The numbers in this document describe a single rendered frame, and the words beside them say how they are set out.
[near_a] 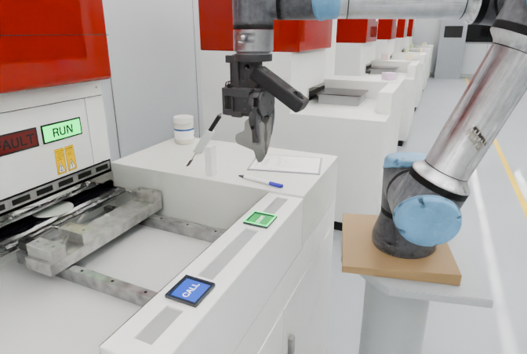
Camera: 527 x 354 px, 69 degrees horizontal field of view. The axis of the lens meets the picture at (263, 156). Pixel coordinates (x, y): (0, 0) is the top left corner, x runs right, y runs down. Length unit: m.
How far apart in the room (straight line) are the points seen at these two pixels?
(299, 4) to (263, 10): 0.06
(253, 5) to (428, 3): 0.34
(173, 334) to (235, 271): 0.16
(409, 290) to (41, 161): 0.93
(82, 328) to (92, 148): 0.55
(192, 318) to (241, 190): 0.48
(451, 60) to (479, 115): 12.24
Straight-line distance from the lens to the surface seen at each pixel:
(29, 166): 1.10
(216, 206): 1.07
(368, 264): 0.94
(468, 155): 0.77
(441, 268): 0.97
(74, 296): 0.94
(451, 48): 12.97
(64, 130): 1.14
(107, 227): 1.05
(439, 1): 0.85
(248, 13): 0.71
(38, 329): 0.89
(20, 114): 1.07
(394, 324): 1.08
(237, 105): 0.74
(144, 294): 0.84
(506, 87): 0.76
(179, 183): 1.11
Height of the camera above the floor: 1.35
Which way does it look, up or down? 18 degrees down
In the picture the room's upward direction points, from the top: straight up
